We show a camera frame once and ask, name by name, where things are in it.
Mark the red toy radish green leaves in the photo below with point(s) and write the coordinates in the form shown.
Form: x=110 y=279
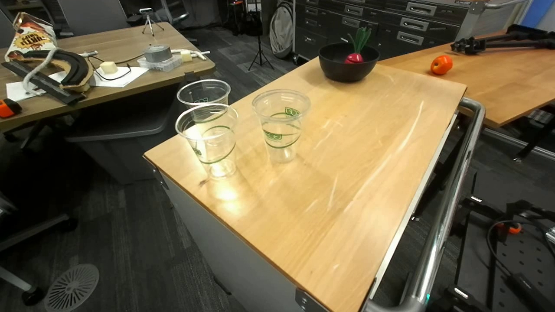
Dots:
x=354 y=57

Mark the dark drawer cabinet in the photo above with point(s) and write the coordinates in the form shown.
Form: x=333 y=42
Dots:
x=417 y=26

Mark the mini camera tripod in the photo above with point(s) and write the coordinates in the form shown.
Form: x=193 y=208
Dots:
x=151 y=19

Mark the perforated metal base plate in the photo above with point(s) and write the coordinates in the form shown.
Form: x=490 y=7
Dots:
x=531 y=260

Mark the pale yellow small block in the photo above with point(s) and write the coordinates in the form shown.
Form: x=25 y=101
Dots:
x=108 y=68

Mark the white tube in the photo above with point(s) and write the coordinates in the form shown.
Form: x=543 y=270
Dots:
x=40 y=66

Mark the grey office chair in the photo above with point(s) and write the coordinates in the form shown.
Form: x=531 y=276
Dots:
x=92 y=14

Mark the large white paper sheet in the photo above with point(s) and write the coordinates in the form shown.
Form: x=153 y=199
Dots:
x=124 y=76

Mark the orange toy fruit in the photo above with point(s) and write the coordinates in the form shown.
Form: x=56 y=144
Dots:
x=441 y=64

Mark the small white paper card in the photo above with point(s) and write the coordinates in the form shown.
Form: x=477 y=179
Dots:
x=18 y=90

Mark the tall black tripod stand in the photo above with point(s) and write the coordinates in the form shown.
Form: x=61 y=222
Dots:
x=261 y=45

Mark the black bowl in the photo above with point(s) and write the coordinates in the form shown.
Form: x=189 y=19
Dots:
x=335 y=69

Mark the grey tape roll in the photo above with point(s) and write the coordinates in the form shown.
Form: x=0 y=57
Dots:
x=157 y=54

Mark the blue panel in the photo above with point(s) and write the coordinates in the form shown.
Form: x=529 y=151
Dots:
x=540 y=10

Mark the black flat bar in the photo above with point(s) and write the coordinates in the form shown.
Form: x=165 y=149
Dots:
x=40 y=83

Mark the clear plastic container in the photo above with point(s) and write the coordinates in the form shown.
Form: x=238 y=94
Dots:
x=167 y=62

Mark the orange object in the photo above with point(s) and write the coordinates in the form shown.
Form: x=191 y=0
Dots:
x=6 y=107

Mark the black folded tripod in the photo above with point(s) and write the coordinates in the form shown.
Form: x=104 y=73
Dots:
x=486 y=42

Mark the white plug adapter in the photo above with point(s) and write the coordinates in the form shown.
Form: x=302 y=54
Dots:
x=191 y=54

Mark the dark chair with metal legs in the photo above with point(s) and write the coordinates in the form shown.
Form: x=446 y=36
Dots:
x=23 y=231

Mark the round perforated floor disc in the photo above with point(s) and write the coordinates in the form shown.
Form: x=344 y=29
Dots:
x=72 y=286

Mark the chip bag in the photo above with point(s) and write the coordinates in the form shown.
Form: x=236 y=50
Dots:
x=32 y=38

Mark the grey storage bin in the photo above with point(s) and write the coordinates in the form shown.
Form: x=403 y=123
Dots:
x=486 y=14

